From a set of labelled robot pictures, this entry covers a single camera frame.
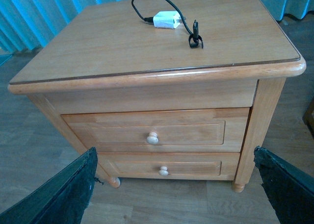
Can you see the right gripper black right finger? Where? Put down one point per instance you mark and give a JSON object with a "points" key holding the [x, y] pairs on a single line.
{"points": [[290, 191]]}

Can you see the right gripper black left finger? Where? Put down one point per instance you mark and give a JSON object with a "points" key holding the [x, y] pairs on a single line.
{"points": [[62, 199]]}

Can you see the wooden drawer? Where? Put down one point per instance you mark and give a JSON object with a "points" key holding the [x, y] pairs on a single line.
{"points": [[191, 166], [205, 130]]}

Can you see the dark wooden side table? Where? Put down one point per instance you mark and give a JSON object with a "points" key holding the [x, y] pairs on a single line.
{"points": [[308, 118]]}

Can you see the wooden nightstand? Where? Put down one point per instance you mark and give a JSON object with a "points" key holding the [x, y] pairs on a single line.
{"points": [[106, 60]]}

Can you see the white USB charger plug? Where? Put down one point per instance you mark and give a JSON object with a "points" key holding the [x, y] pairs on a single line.
{"points": [[168, 19]]}

